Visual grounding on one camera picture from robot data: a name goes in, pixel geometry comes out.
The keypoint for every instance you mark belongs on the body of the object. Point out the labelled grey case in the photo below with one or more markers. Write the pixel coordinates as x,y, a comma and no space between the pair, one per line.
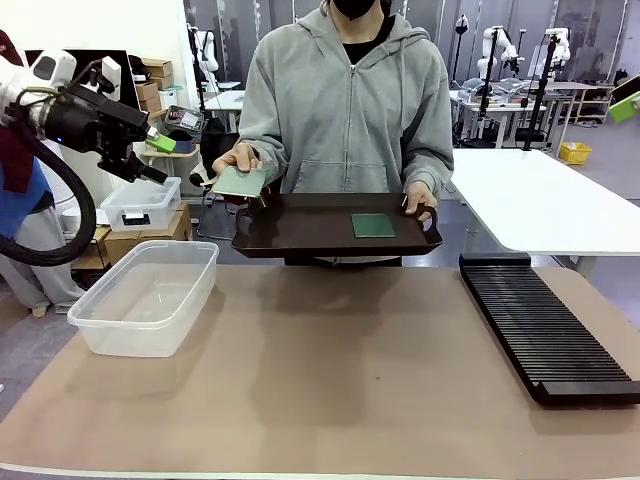
185,119

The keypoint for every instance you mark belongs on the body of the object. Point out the large cardboard box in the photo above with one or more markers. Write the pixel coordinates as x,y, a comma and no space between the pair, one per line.
150,237

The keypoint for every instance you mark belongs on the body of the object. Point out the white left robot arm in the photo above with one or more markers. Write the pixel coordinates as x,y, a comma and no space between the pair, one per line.
20,87

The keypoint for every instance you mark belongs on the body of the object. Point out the person's left hand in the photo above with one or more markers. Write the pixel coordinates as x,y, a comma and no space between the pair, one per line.
422,195

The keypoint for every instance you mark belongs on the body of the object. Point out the person in grey hoodie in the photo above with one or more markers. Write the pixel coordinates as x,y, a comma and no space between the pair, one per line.
345,115

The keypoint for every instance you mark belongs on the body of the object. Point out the white background desk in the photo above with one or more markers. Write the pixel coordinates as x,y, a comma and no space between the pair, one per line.
225,102

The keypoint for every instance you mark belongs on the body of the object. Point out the white side table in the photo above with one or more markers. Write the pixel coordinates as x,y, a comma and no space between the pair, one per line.
530,200

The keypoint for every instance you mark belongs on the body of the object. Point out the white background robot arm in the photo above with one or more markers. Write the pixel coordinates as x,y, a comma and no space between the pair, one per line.
562,45
487,55
207,52

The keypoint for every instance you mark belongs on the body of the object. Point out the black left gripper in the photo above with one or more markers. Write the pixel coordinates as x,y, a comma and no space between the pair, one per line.
85,122

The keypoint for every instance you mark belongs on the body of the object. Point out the clear lidded storage box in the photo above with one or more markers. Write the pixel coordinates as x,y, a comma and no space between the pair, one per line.
142,202

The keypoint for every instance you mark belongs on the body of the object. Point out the person's left forearm grey sleeve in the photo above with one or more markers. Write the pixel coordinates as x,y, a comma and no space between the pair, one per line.
430,165

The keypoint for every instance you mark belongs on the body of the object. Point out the black face mask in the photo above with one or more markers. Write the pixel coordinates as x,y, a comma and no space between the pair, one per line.
352,7

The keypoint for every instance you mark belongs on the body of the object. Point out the clear plastic container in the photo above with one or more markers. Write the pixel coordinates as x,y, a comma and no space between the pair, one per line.
145,300

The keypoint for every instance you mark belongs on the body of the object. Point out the wooden background shelf table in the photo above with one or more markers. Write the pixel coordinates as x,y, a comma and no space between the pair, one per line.
585,100

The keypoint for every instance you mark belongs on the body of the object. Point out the person's right hand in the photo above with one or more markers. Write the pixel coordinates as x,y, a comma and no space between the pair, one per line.
242,155

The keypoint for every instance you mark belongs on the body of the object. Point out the person's right forearm grey sleeve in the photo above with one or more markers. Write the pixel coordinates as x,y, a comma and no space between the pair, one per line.
270,150

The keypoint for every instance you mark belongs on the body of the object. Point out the green PCB board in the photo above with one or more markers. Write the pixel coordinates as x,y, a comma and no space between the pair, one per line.
240,181
373,226

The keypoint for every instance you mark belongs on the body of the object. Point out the background person in maroon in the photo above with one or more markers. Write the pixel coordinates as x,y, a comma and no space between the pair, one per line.
20,170

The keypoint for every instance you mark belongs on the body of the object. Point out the dark brown serving tray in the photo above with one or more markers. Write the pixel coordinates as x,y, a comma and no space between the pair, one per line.
300,225

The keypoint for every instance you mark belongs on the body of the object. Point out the black undershirt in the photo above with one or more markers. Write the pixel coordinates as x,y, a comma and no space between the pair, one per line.
360,51

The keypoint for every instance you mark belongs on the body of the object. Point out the black tripod stand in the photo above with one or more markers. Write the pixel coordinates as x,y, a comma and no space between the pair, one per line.
542,95

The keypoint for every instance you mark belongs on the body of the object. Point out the black slotted PCB rack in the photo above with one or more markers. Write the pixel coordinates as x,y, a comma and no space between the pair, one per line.
540,325

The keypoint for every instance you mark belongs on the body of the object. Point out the stacked cardboard boxes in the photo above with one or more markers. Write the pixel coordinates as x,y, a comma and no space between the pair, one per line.
152,82

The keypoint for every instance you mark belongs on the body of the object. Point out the yellow plastic bin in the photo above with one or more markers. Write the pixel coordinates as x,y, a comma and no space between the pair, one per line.
575,154

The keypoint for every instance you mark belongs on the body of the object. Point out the black computer monitor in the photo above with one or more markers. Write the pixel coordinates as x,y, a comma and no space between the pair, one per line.
125,75

